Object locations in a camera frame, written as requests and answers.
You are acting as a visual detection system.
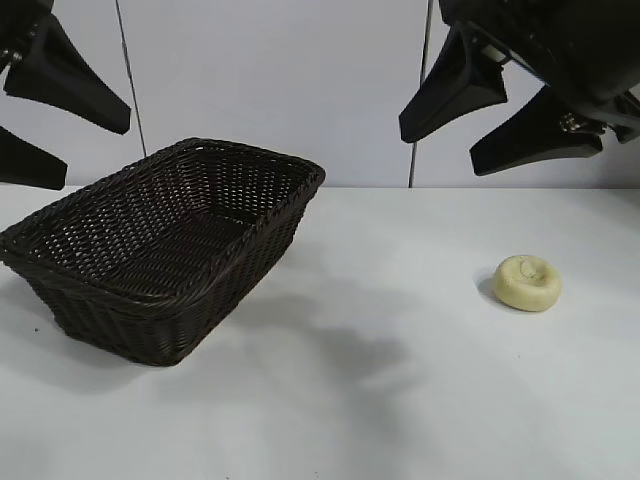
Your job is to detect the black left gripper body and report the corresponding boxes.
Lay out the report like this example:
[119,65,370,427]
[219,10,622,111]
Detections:
[0,0,54,64]

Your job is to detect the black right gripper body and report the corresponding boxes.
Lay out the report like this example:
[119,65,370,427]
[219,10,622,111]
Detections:
[439,0,640,145]

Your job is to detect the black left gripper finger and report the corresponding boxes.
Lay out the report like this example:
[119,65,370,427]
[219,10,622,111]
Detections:
[0,127,69,191]
[3,13,132,135]

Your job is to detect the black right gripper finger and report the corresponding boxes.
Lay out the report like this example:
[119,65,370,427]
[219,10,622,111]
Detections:
[469,92,604,177]
[398,22,509,145]

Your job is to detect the pale yellow round pastry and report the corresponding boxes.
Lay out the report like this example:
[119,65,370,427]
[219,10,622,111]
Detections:
[493,254,563,314]

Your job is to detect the dark brown wicker basket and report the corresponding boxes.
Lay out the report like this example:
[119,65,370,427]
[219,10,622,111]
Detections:
[0,137,327,368]

